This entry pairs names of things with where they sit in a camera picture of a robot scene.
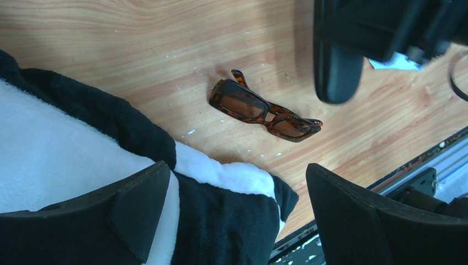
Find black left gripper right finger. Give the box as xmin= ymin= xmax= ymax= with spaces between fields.
xmin=306 ymin=163 xmax=467 ymax=264

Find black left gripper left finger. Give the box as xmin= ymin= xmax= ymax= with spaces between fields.
xmin=1 ymin=162 xmax=171 ymax=264

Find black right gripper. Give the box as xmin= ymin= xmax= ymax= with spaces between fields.
xmin=314 ymin=0 xmax=467 ymax=64

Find black glasses case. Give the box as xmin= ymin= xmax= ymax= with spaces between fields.
xmin=313 ymin=38 xmax=364 ymax=105

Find tortoiseshell brown sunglasses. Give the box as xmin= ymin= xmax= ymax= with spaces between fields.
xmin=208 ymin=69 xmax=323 ymax=142

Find light blue cleaning cloth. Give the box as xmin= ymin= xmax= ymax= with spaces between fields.
xmin=369 ymin=52 xmax=424 ymax=71

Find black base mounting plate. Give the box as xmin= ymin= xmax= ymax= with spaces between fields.
xmin=269 ymin=128 xmax=467 ymax=264

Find black white checkered pillow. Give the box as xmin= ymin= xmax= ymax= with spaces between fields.
xmin=1 ymin=51 xmax=299 ymax=264

